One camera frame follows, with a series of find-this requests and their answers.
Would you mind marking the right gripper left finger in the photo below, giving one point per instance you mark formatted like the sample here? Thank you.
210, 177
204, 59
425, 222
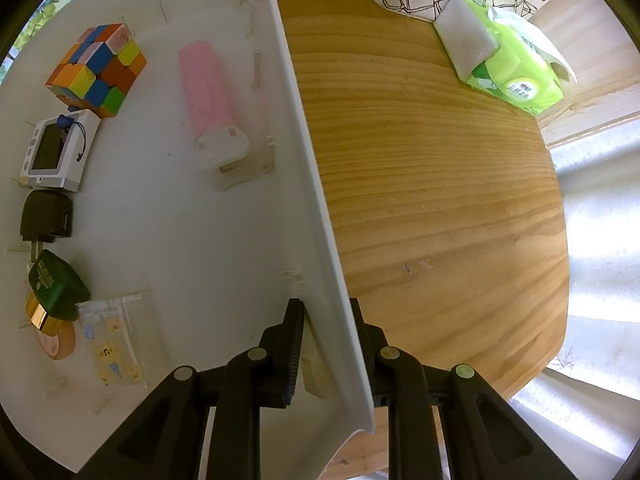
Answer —
206, 423

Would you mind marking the green bottle with gold cap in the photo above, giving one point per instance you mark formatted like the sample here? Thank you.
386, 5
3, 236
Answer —
56, 291

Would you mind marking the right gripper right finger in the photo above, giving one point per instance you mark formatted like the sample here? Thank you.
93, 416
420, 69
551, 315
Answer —
448, 423

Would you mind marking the multicolour puzzle cube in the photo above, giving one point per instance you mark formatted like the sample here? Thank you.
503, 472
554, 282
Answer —
98, 70

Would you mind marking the clear sticker card case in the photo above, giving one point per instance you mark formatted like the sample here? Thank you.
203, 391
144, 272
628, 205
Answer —
124, 340

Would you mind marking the white children's digital camera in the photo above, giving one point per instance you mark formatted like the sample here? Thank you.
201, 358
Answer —
58, 151

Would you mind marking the black plug charger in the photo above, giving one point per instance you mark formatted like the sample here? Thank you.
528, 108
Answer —
47, 215

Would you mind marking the green tissue pack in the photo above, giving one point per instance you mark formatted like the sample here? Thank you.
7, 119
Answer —
496, 51

